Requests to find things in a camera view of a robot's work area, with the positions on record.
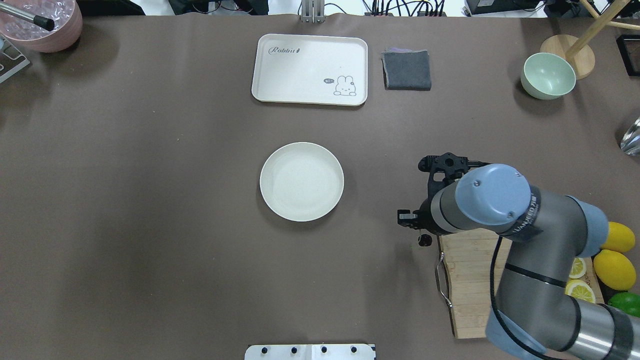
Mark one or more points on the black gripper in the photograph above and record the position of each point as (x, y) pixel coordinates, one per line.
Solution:
(425, 214)

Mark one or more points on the white round plate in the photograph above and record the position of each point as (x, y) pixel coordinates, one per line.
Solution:
(302, 182)

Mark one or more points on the dark red cherry pair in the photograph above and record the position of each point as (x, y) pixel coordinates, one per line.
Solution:
(424, 240)

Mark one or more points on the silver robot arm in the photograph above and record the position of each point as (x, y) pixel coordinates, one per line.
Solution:
(530, 313)

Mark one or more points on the white rectangular tray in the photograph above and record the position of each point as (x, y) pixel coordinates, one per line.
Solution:
(311, 69)

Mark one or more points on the black wood-look tray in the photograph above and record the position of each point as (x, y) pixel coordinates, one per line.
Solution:
(629, 48)

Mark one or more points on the bamboo cutting board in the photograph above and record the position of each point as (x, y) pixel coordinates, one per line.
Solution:
(464, 276)

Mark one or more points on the grey folded cloth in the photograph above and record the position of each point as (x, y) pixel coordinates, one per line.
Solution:
(406, 70)

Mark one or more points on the lemon slice right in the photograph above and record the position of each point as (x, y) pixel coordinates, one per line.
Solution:
(578, 269)

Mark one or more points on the lemon slice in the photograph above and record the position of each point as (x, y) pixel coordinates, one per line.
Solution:
(578, 269)
(580, 290)

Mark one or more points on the lemon slice left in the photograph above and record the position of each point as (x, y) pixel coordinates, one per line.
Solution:
(580, 290)

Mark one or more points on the mint green bowl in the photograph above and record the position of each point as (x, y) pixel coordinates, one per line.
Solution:
(547, 76)

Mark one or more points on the yellow lemon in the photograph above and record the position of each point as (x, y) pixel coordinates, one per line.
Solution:
(620, 238)
(615, 270)

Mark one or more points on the silver metal scoop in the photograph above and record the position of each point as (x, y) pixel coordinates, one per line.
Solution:
(630, 141)

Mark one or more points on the green lime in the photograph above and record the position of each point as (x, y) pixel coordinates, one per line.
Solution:
(627, 302)

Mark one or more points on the bamboo cup tree stand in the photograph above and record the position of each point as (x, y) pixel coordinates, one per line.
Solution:
(576, 50)

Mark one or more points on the pink mixing bowl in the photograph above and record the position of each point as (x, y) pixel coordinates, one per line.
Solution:
(68, 25)

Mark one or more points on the black pestle in bowl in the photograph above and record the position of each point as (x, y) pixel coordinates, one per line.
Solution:
(40, 21)

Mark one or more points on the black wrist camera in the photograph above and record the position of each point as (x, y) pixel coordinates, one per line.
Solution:
(445, 169)

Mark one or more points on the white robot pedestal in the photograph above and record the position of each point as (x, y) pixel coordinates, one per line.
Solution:
(322, 351)

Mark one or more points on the aluminium frame post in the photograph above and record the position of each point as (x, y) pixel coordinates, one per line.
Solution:
(312, 11)

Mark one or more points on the light blue wire cup rack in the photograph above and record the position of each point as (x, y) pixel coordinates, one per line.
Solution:
(12, 60)

